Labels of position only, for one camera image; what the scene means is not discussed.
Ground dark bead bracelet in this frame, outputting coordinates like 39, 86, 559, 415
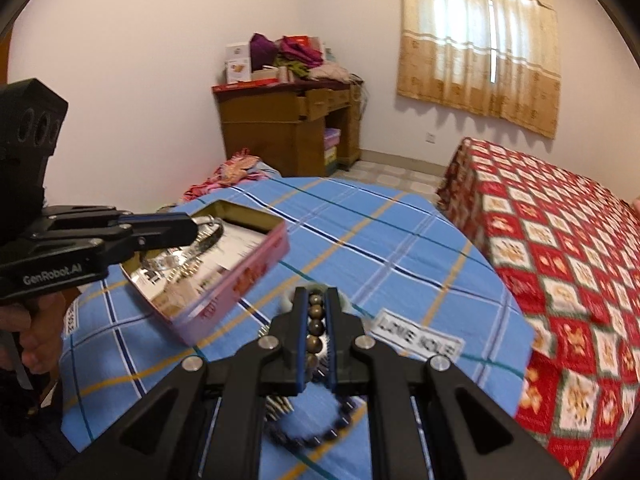
264, 389, 369, 450

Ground silver metal bracelet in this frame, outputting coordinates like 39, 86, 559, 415
140, 251, 189, 274

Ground pink tin box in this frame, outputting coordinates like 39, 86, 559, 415
120, 200, 291, 347

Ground beige patterned curtain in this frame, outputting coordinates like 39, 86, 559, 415
396, 0, 562, 140

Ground red patterned bed blanket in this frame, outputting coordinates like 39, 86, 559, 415
434, 137, 640, 480

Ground brown wooden desk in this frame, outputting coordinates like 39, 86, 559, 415
212, 81, 362, 179

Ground pile of colourful clothes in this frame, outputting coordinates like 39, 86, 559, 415
181, 148, 282, 204

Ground gold bead chain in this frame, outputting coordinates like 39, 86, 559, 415
262, 394, 295, 420

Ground white cloth label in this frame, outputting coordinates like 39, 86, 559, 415
370, 308, 466, 362

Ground flat red box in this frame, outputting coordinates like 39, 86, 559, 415
212, 83, 282, 95

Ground black studded bracelet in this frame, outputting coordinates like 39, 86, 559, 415
191, 215, 225, 262

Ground wooden desk drawer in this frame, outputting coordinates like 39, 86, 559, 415
295, 88, 352, 122

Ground blue plaid cloth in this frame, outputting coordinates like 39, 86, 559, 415
60, 176, 537, 480

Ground brown bead bracelet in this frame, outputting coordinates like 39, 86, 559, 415
302, 291, 329, 377

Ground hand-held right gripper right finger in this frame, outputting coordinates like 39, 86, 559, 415
325, 286, 574, 480

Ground pile of clothes on desk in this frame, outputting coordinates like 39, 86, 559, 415
250, 33, 352, 82

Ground person's left hand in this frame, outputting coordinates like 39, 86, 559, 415
0, 289, 76, 371

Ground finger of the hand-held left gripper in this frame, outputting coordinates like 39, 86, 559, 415
46, 205, 199, 252
20, 224, 147, 264

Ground black cables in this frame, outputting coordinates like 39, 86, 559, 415
351, 74, 374, 113

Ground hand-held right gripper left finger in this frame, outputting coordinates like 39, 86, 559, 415
60, 286, 309, 480

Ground white cardboard box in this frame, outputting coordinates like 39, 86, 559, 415
224, 42, 254, 84

